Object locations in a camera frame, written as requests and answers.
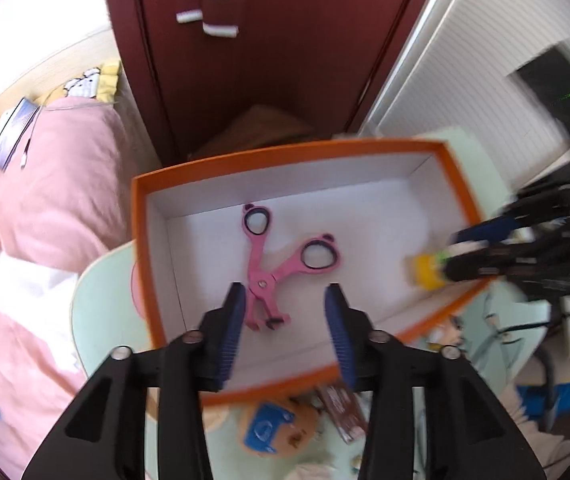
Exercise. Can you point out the smartphone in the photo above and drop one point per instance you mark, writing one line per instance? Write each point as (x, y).
(12, 132)

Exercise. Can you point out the pink scissors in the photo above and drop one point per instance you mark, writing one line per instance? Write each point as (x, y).
(257, 260)

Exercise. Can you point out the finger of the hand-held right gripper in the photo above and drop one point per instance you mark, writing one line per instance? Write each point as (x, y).
(480, 265)
(490, 230)

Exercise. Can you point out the yellow ruffled cartoon pillow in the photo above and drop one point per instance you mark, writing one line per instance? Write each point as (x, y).
(85, 85)

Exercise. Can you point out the pink blanket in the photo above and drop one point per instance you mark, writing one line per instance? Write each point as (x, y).
(65, 185)

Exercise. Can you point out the dark red door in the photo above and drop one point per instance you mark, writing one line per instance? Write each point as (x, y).
(290, 60)

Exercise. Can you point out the white slatted panel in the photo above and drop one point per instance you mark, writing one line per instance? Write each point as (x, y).
(465, 60)

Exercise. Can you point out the white pen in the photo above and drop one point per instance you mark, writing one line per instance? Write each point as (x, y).
(25, 157)

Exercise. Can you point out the brown printed tag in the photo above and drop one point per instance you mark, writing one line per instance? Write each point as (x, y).
(342, 410)

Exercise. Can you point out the white tissue roll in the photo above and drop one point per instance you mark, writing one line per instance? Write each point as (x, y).
(15, 280)

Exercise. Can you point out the yellow plastic toy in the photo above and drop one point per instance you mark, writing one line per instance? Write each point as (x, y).
(425, 270)

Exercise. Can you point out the brown bear plush toy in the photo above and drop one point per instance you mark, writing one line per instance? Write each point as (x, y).
(265, 427)

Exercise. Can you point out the orange cardboard box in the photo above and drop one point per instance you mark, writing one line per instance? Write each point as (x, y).
(365, 195)

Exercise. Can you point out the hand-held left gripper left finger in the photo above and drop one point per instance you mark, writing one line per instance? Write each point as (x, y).
(230, 330)

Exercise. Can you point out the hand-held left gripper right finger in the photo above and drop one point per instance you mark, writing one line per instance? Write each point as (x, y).
(340, 335)

